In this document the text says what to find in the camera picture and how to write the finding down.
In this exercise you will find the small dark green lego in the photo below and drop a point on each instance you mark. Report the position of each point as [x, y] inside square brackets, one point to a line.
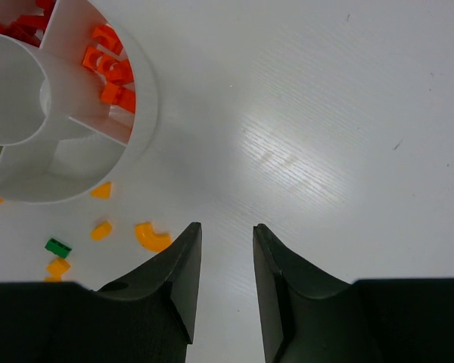
[58, 248]

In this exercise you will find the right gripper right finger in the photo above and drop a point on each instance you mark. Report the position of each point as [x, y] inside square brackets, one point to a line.
[308, 315]

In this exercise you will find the orange arch lego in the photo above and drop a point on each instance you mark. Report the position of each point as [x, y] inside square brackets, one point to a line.
[150, 239]

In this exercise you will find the orange legos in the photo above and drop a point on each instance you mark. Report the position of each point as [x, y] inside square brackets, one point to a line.
[102, 59]

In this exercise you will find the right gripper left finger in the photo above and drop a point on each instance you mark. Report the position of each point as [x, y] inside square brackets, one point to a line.
[147, 315]

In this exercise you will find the white round divided container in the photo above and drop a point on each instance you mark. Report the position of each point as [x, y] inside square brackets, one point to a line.
[58, 139]

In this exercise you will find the red legos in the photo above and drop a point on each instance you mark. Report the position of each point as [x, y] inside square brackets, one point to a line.
[25, 21]

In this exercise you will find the yellow orange lego group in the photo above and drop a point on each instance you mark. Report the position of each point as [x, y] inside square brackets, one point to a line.
[56, 269]

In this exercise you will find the orange curved lego by container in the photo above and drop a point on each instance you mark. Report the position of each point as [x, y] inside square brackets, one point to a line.
[103, 191]

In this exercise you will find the small yellow lego brick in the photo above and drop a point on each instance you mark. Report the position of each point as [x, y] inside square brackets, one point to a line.
[101, 231]

